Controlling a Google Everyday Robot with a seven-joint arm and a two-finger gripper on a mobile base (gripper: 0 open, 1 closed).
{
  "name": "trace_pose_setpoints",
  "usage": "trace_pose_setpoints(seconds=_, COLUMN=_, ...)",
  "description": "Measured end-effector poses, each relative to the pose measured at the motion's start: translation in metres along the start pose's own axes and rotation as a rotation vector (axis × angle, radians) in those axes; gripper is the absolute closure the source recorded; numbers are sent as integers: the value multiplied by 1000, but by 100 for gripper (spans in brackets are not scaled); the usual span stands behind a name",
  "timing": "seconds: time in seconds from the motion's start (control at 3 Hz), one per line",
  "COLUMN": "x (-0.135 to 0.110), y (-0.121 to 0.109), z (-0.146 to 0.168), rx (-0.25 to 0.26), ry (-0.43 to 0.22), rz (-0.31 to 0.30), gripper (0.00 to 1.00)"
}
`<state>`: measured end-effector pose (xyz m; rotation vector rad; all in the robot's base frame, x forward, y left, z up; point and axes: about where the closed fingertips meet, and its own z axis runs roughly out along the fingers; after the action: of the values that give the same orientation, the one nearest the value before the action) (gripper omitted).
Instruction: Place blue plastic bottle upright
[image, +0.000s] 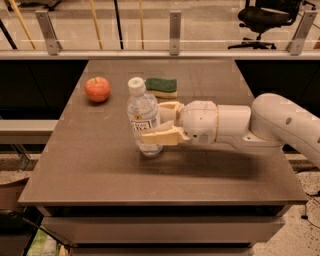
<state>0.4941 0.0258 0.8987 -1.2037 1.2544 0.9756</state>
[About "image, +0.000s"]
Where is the red apple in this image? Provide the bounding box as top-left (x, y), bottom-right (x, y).
top-left (84, 77), bottom-right (111, 103)

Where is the metal railing with glass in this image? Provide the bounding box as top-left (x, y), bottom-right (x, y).
top-left (0, 11), bottom-right (320, 61)

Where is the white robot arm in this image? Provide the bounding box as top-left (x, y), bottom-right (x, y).
top-left (138, 93), bottom-right (320, 167)

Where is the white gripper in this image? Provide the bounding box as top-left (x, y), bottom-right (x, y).
top-left (140, 101), bottom-right (218, 146)

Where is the blue plastic water bottle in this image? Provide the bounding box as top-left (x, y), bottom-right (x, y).
top-left (127, 77), bottom-right (163, 157)

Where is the green and yellow sponge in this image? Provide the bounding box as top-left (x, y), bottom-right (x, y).
top-left (145, 78), bottom-right (178, 99)

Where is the black office chair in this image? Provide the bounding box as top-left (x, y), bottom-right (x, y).
top-left (229, 0), bottom-right (316, 49)

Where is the grey side ledge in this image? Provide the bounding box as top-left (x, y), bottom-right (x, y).
top-left (0, 120), bottom-right (58, 144)

